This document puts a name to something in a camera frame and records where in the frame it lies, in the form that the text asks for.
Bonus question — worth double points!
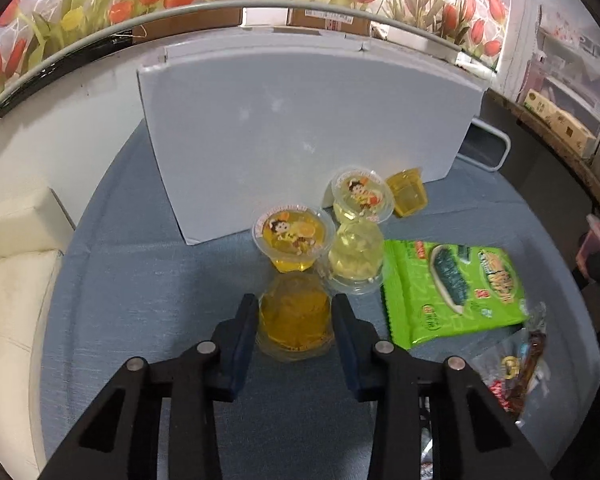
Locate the white cardboard box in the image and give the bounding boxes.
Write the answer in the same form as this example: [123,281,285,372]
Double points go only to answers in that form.
[136,35,486,247]

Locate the green seaweed snack packet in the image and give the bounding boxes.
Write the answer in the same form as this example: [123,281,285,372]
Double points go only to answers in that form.
[382,239,531,351]

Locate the cream patterned box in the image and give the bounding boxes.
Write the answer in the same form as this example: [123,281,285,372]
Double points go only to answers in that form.
[524,88,598,157]

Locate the cream leather sofa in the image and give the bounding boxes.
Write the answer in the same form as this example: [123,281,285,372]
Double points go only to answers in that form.
[0,187,76,480]

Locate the small orange jelly cup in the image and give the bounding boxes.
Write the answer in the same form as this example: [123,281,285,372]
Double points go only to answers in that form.
[385,166,427,218]

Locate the clear dried meat packet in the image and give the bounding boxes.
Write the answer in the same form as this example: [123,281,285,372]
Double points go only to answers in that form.
[472,302,548,426]

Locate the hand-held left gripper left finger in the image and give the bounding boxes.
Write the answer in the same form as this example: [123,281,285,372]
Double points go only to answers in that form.
[45,294,259,480]

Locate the pale yellow jelly cup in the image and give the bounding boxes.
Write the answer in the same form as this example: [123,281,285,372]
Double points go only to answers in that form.
[325,222,386,295]
[330,165,397,226]

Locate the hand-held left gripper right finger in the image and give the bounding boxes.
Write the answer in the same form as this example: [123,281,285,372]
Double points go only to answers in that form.
[331,294,553,480]

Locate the black speaker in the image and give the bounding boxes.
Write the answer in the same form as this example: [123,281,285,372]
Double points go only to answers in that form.
[460,120,510,171]

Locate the labelled cardboard box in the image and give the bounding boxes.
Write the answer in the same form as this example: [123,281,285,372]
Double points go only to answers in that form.
[286,6,372,37]

